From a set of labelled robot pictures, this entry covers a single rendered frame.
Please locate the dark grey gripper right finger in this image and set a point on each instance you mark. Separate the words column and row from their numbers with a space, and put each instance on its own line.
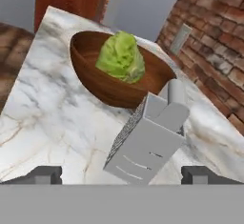
column 198, row 174

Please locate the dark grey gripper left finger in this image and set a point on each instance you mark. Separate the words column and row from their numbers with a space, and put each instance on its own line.
column 44, row 174

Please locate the grey box cheese grater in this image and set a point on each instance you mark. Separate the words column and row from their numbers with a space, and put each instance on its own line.
column 149, row 138

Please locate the brown wooden salad bowl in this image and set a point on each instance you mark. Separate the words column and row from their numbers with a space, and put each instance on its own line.
column 111, row 78

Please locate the grey fridge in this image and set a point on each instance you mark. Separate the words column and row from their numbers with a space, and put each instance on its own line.
column 143, row 5

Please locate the green lettuce head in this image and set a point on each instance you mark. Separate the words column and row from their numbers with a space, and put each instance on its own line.
column 122, row 57

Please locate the grey appliance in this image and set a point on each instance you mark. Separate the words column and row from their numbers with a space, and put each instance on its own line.
column 16, row 2

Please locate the grey wall socket plate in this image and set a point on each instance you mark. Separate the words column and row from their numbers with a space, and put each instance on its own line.
column 180, row 39

